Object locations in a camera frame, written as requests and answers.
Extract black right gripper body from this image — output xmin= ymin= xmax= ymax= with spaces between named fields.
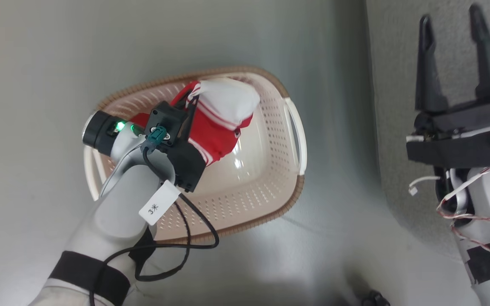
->
xmin=406 ymin=90 xmax=490 ymax=170

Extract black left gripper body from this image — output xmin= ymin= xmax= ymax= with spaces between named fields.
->
xmin=165 ymin=139 xmax=206 ymax=193

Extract red and white garment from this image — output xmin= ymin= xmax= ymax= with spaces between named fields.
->
xmin=132 ymin=78 xmax=261 ymax=167

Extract beige perforated plastic laundry basket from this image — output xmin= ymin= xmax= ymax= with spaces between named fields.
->
xmin=83 ymin=65 xmax=308 ymax=245

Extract white paper cable label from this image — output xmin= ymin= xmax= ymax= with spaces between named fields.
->
xmin=138 ymin=180 xmax=182 ymax=226

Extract short white connector cable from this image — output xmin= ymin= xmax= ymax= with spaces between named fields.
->
xmin=408 ymin=175 xmax=442 ymax=196

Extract thin black camera cable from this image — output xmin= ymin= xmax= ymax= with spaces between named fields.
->
xmin=88 ymin=144 xmax=220 ymax=306

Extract red and white twisted wires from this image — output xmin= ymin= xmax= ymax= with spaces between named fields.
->
xmin=436 ymin=166 xmax=490 ymax=257

